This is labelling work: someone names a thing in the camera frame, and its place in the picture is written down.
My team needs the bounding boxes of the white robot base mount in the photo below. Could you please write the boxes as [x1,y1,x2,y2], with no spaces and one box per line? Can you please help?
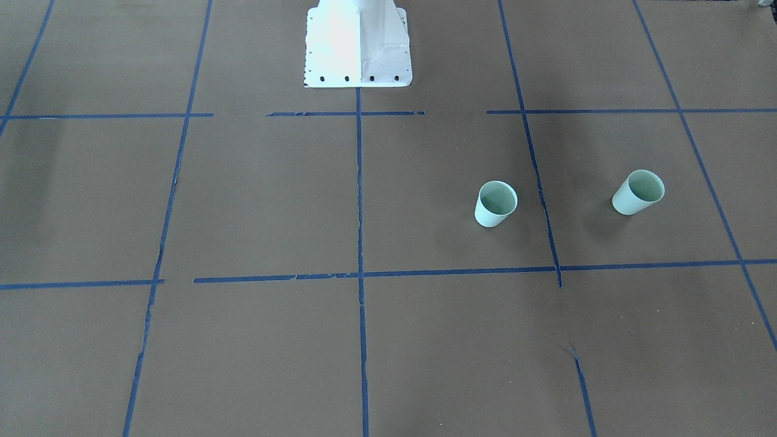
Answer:
[303,1,413,88]

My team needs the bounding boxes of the light green cup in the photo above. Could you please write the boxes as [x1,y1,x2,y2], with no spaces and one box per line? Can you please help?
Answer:
[611,169,665,215]
[474,180,519,228]

